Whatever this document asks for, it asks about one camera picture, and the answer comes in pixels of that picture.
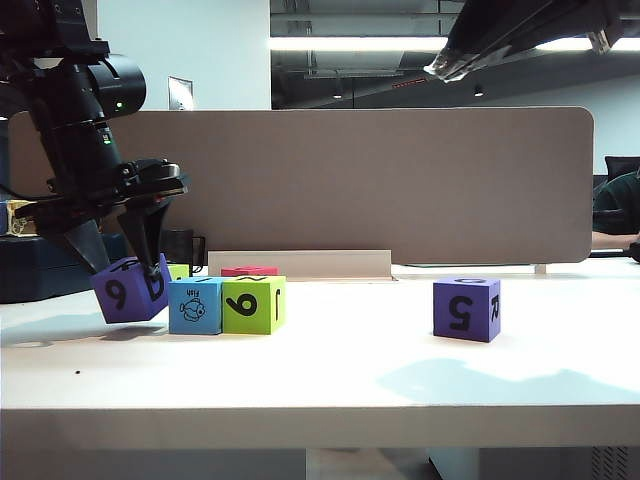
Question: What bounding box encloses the brown fabric desk divider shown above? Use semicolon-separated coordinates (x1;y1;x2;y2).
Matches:
8;105;596;267

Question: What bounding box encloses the green foam block letter N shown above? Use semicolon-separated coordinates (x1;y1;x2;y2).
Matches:
221;274;288;336

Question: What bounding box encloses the beige cable tray rail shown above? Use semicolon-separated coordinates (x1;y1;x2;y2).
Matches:
207;249;394;283

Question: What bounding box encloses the white ceiling light strip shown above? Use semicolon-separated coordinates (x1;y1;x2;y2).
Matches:
269;37;640;53

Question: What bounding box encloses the red foam block zebra picture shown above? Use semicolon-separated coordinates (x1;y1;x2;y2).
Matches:
220;265;280;278

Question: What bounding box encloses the dark vented panel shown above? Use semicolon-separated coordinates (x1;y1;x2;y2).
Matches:
590;446;633;480

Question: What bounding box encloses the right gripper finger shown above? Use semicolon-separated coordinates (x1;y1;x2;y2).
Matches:
423;0;586;83
469;0;640;77

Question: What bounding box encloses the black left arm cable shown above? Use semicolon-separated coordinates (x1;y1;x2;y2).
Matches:
0;182;54;204

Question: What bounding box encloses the person in dark green shirt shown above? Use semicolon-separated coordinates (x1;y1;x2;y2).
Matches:
591;169;640;264

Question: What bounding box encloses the black mug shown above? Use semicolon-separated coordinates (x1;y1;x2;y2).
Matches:
158;228;208;275

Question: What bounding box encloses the blue foam block fish picture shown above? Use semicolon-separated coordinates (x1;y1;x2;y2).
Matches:
167;276;226;336

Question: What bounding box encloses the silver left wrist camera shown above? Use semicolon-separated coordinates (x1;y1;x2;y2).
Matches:
118;158;188;194

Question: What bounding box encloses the silver wall sign plate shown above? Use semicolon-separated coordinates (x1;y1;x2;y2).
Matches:
167;76;195;112

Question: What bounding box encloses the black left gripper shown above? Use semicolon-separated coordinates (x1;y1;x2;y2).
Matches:
14;174;191;278

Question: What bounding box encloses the dark navy storage box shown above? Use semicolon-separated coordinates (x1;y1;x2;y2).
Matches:
0;232;128;305

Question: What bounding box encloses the black office chair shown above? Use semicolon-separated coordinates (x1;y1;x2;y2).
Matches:
603;155;640;190

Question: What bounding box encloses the gold patterned box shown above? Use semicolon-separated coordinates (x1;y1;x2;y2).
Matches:
6;199;40;237

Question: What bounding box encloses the purple foam block letter G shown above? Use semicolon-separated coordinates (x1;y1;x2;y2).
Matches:
432;276;502;345

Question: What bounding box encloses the purple foam block letter D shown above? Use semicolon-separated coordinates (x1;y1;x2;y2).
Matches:
89;252;173;326

